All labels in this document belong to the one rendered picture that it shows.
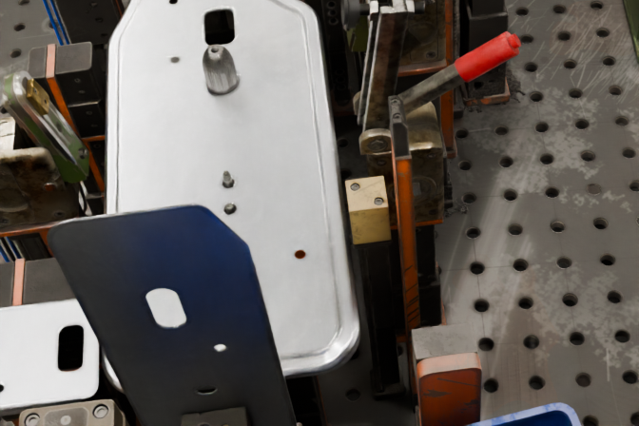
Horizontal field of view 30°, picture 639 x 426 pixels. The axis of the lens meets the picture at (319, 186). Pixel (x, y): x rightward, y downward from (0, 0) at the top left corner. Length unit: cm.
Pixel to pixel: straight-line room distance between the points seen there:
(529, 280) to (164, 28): 50
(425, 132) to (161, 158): 26
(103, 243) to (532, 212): 81
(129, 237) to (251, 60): 52
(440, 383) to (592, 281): 63
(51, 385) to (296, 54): 41
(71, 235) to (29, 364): 36
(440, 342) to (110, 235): 23
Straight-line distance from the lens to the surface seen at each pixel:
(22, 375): 106
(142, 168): 115
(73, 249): 72
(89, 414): 96
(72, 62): 127
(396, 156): 92
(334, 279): 104
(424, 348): 78
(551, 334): 136
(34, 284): 113
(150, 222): 70
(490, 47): 101
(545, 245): 142
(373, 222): 102
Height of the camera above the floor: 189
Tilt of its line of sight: 54 degrees down
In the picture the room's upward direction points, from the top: 9 degrees counter-clockwise
